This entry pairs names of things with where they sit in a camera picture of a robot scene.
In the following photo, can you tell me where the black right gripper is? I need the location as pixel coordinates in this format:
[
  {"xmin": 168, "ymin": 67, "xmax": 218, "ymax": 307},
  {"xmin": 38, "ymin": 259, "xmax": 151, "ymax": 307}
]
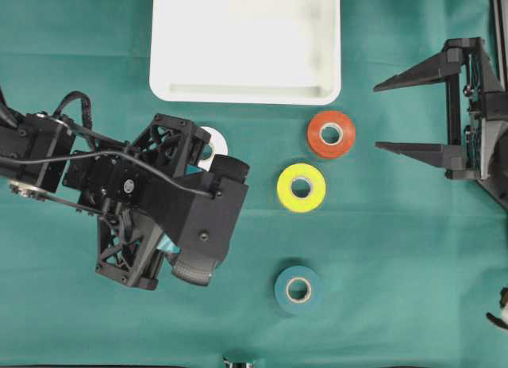
[{"xmin": 373, "ymin": 37, "xmax": 507, "ymax": 209}]

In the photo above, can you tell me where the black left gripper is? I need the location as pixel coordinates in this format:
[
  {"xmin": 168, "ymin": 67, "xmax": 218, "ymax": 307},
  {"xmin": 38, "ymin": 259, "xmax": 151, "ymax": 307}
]
[{"xmin": 63, "ymin": 114, "xmax": 210, "ymax": 290}]

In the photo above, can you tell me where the yellow tape roll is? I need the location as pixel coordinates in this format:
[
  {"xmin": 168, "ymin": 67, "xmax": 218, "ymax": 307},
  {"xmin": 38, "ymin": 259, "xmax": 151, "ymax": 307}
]
[{"xmin": 276, "ymin": 163, "xmax": 326, "ymax": 213}]

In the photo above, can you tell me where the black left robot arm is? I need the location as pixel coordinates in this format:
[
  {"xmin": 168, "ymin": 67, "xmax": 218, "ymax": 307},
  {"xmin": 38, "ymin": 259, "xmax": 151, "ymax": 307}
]
[{"xmin": 1, "ymin": 91, "xmax": 210, "ymax": 290}]

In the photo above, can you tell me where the white tape roll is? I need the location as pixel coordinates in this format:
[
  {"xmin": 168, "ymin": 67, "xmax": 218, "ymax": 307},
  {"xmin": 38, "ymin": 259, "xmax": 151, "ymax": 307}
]
[{"xmin": 198, "ymin": 126, "xmax": 229, "ymax": 171}]

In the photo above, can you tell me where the orange tape roll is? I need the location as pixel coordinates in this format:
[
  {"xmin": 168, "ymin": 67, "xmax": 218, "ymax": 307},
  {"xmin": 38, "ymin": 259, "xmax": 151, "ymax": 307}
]
[{"xmin": 306, "ymin": 110, "xmax": 356, "ymax": 159}]

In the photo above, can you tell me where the teal tape roll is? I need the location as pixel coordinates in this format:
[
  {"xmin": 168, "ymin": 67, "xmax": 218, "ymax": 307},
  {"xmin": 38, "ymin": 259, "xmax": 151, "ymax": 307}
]
[{"xmin": 274, "ymin": 266, "xmax": 323, "ymax": 316}]

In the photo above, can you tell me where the white plastic tray case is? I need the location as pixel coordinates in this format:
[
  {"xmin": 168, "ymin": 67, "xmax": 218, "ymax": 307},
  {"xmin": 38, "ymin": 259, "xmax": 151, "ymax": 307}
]
[{"xmin": 149, "ymin": 0, "xmax": 341, "ymax": 105}]

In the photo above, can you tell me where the metal clip at bottom edge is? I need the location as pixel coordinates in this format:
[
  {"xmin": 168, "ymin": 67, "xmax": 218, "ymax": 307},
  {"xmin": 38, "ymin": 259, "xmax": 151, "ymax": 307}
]
[{"xmin": 222, "ymin": 356, "xmax": 255, "ymax": 368}]

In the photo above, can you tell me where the green table cloth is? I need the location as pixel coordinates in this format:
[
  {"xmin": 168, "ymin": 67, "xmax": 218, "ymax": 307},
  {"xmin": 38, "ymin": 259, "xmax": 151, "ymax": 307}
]
[{"xmin": 1, "ymin": 0, "xmax": 507, "ymax": 367}]

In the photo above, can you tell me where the small black white object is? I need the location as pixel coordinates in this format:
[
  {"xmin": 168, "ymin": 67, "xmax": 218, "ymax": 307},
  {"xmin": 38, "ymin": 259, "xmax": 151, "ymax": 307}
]
[{"xmin": 486, "ymin": 287, "xmax": 508, "ymax": 331}]

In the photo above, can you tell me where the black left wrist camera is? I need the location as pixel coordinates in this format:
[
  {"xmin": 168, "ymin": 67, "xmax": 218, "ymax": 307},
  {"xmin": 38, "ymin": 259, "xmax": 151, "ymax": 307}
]
[{"xmin": 140, "ymin": 155, "xmax": 249, "ymax": 286}]

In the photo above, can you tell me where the black camera cable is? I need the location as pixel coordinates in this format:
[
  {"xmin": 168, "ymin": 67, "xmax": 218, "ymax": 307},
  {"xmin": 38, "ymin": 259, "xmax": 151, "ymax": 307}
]
[{"xmin": 0, "ymin": 151, "xmax": 221, "ymax": 198}]

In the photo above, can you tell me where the black aluminium frame rail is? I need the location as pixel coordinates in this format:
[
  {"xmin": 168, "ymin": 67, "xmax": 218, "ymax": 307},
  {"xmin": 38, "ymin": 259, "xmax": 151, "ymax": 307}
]
[{"xmin": 491, "ymin": 0, "xmax": 508, "ymax": 90}]

